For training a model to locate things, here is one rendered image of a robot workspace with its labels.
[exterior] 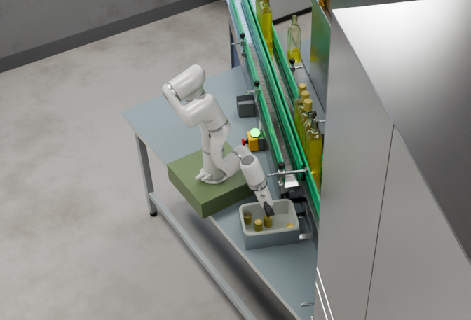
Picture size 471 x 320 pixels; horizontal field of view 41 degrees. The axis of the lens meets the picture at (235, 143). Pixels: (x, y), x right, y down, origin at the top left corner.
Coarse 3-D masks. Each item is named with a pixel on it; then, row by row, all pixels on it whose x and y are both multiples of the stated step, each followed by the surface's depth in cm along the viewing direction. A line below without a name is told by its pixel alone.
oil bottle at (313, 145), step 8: (312, 136) 255; (320, 136) 256; (312, 144) 257; (320, 144) 258; (312, 152) 260; (320, 152) 261; (312, 160) 263; (320, 160) 264; (312, 168) 266; (320, 168) 267
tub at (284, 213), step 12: (252, 204) 261; (276, 204) 263; (288, 204) 263; (240, 216) 256; (252, 216) 265; (276, 216) 265; (288, 216) 265; (252, 228) 261; (264, 228) 260; (276, 228) 260; (288, 228) 250
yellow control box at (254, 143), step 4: (248, 132) 301; (260, 132) 300; (248, 136) 299; (260, 136) 298; (248, 140) 298; (252, 140) 296; (256, 140) 297; (260, 140) 297; (248, 144) 301; (252, 144) 298; (256, 144) 298; (260, 144) 299; (252, 148) 300; (256, 148) 300; (260, 148) 300
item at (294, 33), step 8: (296, 16) 321; (296, 24) 323; (288, 32) 327; (296, 32) 324; (288, 40) 330; (296, 40) 327; (288, 48) 333; (296, 48) 330; (288, 56) 336; (296, 56) 333
